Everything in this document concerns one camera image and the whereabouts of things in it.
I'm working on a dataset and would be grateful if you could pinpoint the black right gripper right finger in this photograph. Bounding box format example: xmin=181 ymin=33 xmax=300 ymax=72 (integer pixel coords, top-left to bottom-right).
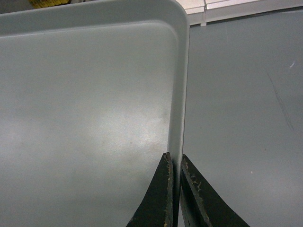
xmin=180 ymin=154 xmax=248 ymax=227

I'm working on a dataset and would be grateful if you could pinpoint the white metal store shelf unit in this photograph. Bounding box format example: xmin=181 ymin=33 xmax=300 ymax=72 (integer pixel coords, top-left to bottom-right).
xmin=178 ymin=0 xmax=303 ymax=26

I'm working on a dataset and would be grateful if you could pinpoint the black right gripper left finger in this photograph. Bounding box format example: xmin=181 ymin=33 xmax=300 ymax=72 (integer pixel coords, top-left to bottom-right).
xmin=127 ymin=152 xmax=174 ymax=227

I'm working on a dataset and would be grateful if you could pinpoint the grey rectangular serving tray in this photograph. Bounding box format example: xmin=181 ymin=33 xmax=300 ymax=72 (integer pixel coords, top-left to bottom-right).
xmin=0 ymin=0 xmax=189 ymax=227

